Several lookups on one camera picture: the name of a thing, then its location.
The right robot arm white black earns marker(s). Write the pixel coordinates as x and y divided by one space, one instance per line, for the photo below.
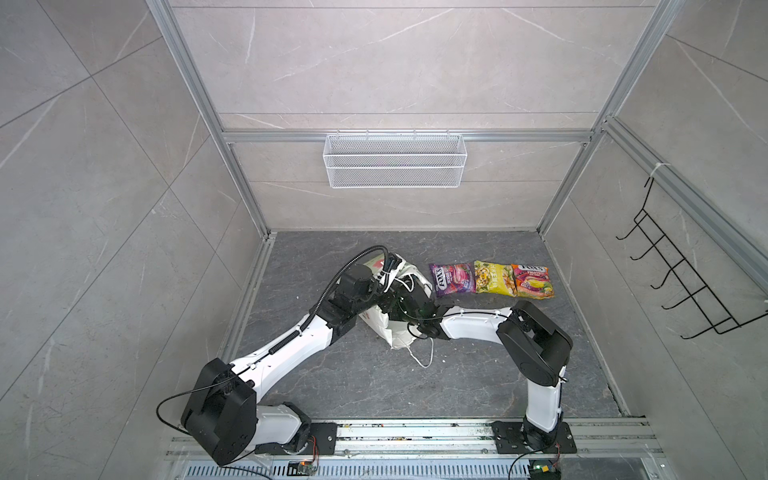
538 347

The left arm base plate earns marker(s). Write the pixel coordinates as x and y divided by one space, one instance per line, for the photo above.
317 438

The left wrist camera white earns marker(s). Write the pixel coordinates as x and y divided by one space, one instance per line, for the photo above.
391 266

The yellow green snack packet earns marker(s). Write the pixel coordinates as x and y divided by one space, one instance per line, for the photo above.
493 278

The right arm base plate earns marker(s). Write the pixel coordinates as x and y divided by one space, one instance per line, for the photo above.
522 437

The white wire mesh basket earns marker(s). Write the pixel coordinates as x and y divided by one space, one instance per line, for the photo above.
367 161

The Fox's fruits candy packet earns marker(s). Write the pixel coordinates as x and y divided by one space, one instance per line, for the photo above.
532 282

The aluminium rail frame front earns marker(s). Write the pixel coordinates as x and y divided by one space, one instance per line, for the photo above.
448 448

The purple Fox's berries packet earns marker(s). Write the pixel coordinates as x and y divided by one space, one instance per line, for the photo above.
453 278

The white paper gift bag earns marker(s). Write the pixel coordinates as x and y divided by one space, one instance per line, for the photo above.
397 326

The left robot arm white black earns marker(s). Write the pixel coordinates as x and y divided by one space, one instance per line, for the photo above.
224 413

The black wire hook rack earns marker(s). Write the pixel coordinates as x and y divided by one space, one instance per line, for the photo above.
718 319

